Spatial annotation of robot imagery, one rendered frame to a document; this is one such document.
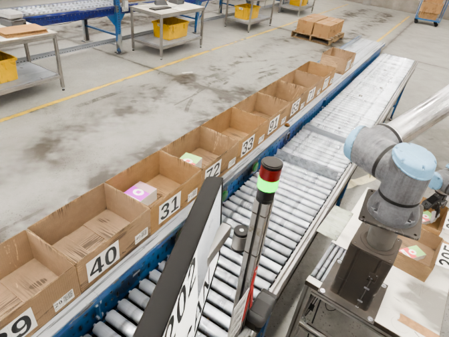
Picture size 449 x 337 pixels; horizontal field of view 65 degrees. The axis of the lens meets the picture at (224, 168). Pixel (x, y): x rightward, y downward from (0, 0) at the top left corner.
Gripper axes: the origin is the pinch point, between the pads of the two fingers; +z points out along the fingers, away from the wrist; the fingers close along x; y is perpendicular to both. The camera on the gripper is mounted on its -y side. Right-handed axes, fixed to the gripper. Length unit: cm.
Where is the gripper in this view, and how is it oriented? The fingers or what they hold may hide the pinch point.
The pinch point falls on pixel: (424, 217)
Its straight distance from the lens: 245.6
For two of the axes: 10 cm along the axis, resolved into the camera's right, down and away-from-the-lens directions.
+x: -4.2, -5.5, 7.2
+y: 9.0, -1.6, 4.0
